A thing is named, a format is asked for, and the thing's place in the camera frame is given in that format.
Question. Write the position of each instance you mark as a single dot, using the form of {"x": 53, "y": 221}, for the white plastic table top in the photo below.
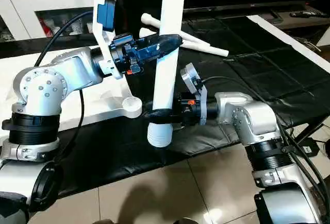
{"x": 98, "y": 105}

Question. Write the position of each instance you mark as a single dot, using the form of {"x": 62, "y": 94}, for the black work mat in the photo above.
{"x": 247, "y": 74}

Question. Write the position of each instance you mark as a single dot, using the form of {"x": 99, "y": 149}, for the red bottle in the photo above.
{"x": 45, "y": 28}

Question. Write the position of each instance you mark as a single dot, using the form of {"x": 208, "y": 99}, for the white glass door cabinet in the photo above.
{"x": 51, "y": 0}

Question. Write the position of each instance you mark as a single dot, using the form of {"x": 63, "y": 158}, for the black stand foot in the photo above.
{"x": 309, "y": 128}

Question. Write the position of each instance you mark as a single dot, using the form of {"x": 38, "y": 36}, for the black power adapter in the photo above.
{"x": 309, "y": 148}

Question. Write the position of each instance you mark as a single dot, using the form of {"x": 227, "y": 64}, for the black remote control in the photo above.
{"x": 308, "y": 14}

